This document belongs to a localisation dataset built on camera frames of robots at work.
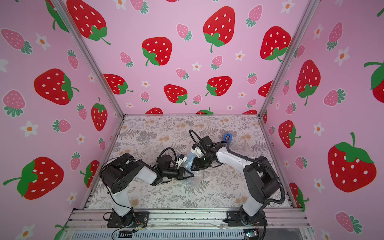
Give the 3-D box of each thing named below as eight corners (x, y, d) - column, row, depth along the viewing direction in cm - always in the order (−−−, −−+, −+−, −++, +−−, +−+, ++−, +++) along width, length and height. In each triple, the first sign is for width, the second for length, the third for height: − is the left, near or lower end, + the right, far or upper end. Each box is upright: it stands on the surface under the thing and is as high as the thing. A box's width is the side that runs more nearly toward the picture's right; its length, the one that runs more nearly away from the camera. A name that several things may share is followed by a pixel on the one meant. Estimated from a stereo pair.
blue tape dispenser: (223, 144, 106) (224, 140, 102) (222, 137, 110) (223, 133, 106) (231, 144, 106) (233, 140, 102) (230, 137, 110) (231, 133, 106)
